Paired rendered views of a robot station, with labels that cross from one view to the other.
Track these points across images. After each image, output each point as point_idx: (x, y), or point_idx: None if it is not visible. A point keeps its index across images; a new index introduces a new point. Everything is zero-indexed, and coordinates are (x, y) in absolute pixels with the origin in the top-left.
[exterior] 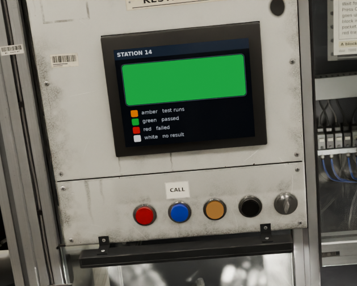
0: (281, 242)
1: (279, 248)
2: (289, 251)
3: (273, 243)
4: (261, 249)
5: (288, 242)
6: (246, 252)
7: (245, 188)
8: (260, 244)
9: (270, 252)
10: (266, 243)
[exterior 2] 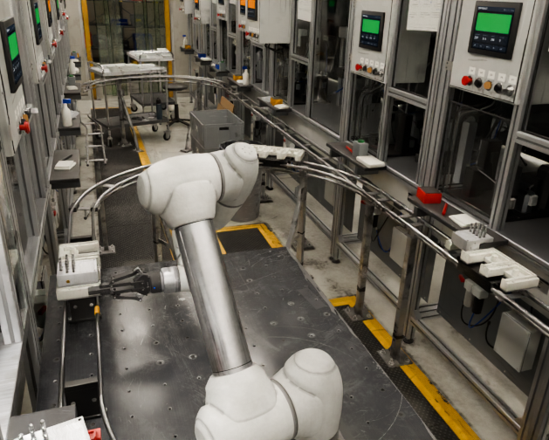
0: None
1: None
2: None
3: None
4: None
5: None
6: None
7: None
8: None
9: None
10: None
